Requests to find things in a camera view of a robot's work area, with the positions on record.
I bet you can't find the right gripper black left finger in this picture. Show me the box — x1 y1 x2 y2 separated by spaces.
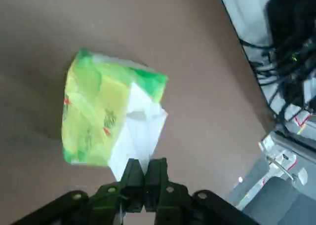
14 158 148 225

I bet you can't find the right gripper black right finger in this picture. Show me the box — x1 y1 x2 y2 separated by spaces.
145 157 260 225

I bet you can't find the white tissue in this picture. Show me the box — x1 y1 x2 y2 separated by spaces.
107 81 169 183

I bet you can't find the green tissue pack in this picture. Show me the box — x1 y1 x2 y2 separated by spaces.
61 47 169 167

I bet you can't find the black seat cushion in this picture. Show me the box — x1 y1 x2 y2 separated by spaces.
243 177 316 225

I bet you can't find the white power strip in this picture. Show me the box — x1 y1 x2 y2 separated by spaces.
258 133 310 187

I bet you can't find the black equipment box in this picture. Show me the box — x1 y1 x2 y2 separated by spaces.
266 0 316 53

